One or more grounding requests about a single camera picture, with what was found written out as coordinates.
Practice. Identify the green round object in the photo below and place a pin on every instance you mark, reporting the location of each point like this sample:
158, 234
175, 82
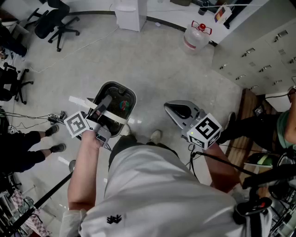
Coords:
263, 159

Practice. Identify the red green wrapper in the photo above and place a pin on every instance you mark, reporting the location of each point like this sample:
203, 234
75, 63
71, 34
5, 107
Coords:
124, 105

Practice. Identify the black controller with red button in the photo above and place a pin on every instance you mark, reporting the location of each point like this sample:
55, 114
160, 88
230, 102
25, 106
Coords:
252, 208

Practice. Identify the paper bag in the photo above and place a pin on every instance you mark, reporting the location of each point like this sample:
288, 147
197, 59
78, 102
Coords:
222, 15

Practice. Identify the person's dark shorts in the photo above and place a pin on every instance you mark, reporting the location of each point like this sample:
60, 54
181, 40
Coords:
125, 143

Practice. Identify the black office chair with armrests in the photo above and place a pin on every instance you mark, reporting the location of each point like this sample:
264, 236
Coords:
34, 14

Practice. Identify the beige shoe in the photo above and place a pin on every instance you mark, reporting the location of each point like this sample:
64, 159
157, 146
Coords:
156, 136
126, 130

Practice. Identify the white water dispenser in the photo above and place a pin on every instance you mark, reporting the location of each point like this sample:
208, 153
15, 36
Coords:
129, 16

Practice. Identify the person's left forearm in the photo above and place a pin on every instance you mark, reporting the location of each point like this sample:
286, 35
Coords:
84, 166

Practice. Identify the grey round stand base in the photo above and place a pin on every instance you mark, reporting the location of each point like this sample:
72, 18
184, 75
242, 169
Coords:
72, 166

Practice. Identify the person's right forearm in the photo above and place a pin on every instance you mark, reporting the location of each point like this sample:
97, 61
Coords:
222, 171

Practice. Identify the clear water jug red cap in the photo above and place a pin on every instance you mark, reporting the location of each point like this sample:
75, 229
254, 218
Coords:
195, 39

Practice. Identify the black mesh office chair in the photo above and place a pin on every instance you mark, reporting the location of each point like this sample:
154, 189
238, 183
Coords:
9, 81

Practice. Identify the person's white shirt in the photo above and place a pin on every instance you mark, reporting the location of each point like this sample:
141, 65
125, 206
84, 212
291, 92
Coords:
157, 196

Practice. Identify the brown wooden platform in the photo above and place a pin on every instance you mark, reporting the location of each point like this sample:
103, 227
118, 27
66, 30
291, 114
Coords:
247, 99

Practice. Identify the checkered cloth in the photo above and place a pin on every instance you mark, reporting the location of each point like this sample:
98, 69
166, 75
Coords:
34, 222

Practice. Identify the tall black office chair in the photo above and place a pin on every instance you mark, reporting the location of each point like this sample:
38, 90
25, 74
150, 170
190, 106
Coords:
54, 16

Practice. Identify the black cup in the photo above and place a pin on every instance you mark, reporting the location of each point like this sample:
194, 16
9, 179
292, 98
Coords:
202, 10

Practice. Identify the black pole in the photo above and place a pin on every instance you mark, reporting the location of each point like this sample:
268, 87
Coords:
46, 199

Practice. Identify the grey locker cabinet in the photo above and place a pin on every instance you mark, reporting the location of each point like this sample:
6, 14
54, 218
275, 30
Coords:
254, 60

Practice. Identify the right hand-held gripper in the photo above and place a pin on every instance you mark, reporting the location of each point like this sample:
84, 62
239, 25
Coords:
205, 129

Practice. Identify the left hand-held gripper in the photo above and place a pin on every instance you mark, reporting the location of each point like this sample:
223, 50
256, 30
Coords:
75, 125

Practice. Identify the small white floor object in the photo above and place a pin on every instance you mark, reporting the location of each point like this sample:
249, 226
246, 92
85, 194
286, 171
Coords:
158, 24

